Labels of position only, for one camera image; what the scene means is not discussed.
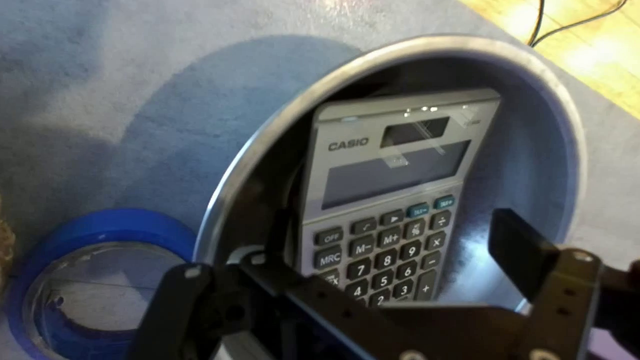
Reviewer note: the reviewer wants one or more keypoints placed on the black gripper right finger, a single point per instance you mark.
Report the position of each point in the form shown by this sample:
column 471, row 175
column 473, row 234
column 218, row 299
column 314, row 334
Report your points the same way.
column 567, row 292

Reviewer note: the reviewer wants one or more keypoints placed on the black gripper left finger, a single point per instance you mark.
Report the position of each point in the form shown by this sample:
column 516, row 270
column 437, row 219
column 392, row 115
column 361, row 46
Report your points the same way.
column 192, row 301

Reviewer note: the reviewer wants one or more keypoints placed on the grey Casio calculator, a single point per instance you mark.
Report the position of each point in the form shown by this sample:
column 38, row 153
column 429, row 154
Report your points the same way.
column 392, row 193

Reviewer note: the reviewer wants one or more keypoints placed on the silver metal bowl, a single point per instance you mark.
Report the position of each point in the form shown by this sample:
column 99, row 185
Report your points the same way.
column 532, row 166

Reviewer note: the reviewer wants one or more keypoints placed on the blue tape roll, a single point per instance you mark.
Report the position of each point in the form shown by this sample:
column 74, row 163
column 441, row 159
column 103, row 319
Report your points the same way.
column 100, row 230

